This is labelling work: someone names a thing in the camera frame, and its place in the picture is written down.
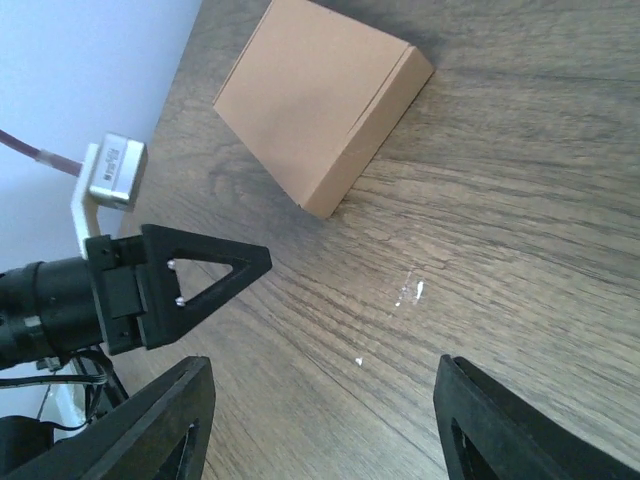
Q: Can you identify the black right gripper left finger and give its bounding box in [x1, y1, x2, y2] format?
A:
[6, 356, 216, 479]

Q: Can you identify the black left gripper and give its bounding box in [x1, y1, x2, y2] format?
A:
[84, 224, 272, 355]

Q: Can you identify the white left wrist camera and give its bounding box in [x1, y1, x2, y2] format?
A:
[70, 132, 148, 259]

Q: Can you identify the cardboard box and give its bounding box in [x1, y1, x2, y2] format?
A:
[213, 1, 434, 218]

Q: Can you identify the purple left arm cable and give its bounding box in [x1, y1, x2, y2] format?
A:
[0, 127, 84, 177]

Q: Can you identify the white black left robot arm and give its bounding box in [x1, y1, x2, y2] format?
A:
[1, 224, 272, 479]

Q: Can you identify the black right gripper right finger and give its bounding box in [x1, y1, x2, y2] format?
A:
[433, 355, 639, 479]

